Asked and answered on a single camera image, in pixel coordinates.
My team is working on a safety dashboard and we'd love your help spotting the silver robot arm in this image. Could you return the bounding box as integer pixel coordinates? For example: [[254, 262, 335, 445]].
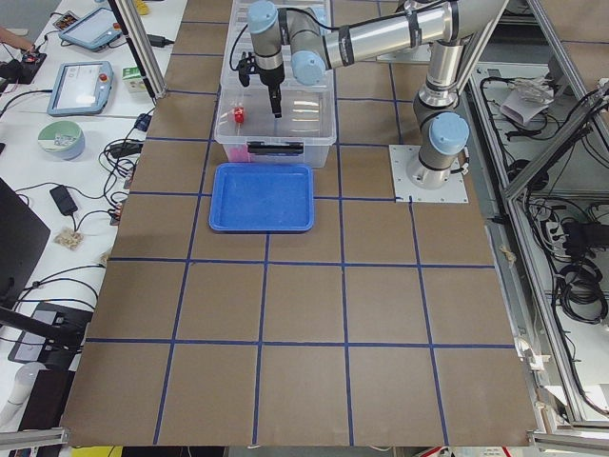
[[236, 0, 506, 190]]

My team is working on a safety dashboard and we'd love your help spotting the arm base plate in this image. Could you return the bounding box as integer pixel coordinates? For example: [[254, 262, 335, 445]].
[[389, 145, 469, 204], [376, 47, 431, 65]]

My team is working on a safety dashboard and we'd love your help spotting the red block under lid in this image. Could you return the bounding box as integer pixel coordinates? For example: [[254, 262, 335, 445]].
[[232, 107, 246, 124]]

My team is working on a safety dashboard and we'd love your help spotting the clear plastic storage box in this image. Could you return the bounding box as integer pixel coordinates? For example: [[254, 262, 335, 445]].
[[214, 87, 337, 169]]

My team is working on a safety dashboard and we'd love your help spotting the black box latch handle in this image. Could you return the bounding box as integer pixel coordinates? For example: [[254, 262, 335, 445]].
[[246, 141, 305, 156]]

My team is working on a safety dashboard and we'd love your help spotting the blue teach pendant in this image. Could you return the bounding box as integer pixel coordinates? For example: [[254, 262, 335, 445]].
[[59, 8, 122, 51], [47, 61, 113, 117]]

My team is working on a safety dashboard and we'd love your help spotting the aluminium frame post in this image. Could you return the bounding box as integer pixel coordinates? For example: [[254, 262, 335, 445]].
[[108, 0, 167, 101]]

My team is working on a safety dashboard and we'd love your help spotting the green white carton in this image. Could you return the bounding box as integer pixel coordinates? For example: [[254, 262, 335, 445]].
[[121, 67, 147, 93]]

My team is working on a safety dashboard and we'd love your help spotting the green round bowl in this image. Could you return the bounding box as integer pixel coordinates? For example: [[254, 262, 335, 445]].
[[37, 121, 86, 160]]

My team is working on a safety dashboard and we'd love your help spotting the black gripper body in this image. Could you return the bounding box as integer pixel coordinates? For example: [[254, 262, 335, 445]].
[[259, 66, 285, 87]]

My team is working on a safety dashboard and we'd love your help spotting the red block in box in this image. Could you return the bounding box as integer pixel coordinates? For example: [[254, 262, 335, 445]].
[[226, 144, 253, 163]]

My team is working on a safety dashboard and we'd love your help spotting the blue plastic tray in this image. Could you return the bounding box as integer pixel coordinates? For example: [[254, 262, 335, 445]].
[[208, 163, 315, 233]]

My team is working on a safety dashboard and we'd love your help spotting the black power adapter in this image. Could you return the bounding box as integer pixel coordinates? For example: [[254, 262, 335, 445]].
[[49, 185, 78, 216], [147, 34, 175, 48]]

